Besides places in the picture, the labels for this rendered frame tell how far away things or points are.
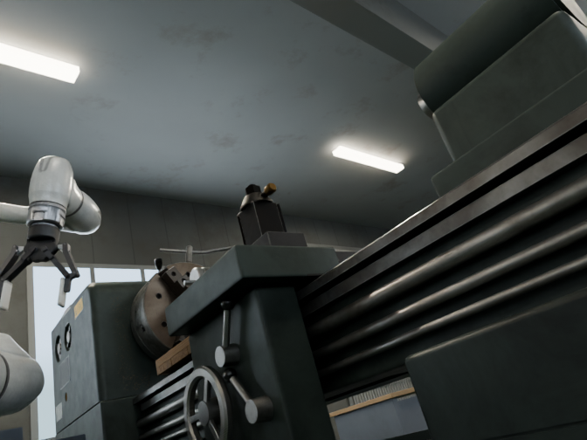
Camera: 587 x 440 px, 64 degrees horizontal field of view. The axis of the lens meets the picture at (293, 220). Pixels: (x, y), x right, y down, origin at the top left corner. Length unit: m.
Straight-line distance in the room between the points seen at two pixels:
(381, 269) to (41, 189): 0.97
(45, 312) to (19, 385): 3.01
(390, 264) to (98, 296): 1.14
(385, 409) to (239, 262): 2.43
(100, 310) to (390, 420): 1.98
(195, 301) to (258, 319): 0.15
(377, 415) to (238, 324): 2.40
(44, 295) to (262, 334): 3.81
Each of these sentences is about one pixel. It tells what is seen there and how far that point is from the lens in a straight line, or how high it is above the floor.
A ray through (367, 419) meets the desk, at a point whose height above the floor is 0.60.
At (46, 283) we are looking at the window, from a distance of 4.53.
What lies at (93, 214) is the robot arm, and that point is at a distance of 1.53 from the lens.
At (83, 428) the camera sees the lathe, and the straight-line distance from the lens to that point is 1.74.
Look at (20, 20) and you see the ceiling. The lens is 3.62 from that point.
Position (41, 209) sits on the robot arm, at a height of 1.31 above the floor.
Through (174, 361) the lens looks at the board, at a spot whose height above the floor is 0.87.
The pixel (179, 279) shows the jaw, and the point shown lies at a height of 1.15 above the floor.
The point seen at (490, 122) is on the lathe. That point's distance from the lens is 0.72.
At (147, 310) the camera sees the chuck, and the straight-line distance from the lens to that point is 1.50.
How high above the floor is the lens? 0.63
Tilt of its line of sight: 24 degrees up
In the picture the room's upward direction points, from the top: 16 degrees counter-clockwise
